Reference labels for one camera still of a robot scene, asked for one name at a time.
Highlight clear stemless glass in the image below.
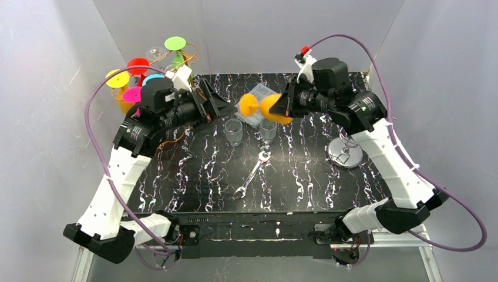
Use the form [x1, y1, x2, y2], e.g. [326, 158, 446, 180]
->
[259, 119, 277, 144]

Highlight orange glass yellow base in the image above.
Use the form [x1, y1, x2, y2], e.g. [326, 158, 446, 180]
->
[239, 93, 292, 125]

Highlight blue wine glass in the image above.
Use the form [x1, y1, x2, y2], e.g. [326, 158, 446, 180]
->
[142, 73, 164, 86]

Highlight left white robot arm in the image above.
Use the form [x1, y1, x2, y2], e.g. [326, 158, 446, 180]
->
[63, 66, 237, 264]

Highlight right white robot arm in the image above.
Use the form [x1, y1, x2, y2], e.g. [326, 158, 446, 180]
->
[269, 53, 447, 240]

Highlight clear tumbler glass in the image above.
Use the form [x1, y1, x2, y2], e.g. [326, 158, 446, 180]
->
[224, 119, 243, 147]

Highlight green wine glass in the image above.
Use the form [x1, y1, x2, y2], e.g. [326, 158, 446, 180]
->
[164, 36, 189, 72]

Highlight clear wine glass rear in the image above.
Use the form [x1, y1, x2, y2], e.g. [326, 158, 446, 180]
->
[146, 46, 167, 62]

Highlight pink wine glass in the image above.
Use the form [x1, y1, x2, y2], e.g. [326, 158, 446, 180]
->
[122, 86, 142, 114]

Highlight red wine glass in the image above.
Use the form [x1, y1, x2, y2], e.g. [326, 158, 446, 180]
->
[126, 57, 151, 87]

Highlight clear plastic screw box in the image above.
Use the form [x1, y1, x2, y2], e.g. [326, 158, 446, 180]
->
[234, 83, 276, 128]

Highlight silver combination wrench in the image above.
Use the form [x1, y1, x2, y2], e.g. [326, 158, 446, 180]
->
[234, 152, 271, 200]

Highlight orange glass yellow foot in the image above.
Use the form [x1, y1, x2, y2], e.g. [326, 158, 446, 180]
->
[106, 69, 136, 114]

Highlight gold wire glass rack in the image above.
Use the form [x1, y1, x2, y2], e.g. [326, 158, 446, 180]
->
[127, 42, 198, 90]

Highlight silver wire glass rack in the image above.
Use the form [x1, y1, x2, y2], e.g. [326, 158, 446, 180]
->
[327, 103, 386, 169]

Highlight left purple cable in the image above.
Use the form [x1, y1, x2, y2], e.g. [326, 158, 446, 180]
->
[85, 65, 181, 271]

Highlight purple cable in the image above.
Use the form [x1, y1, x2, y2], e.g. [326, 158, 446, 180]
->
[309, 33, 488, 271]
[85, 65, 181, 271]

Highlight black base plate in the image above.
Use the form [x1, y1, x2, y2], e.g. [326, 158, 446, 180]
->
[174, 212, 374, 261]

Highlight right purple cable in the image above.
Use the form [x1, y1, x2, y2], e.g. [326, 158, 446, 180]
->
[309, 33, 488, 271]

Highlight aluminium frame rail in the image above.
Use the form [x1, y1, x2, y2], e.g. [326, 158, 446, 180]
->
[73, 113, 442, 282]

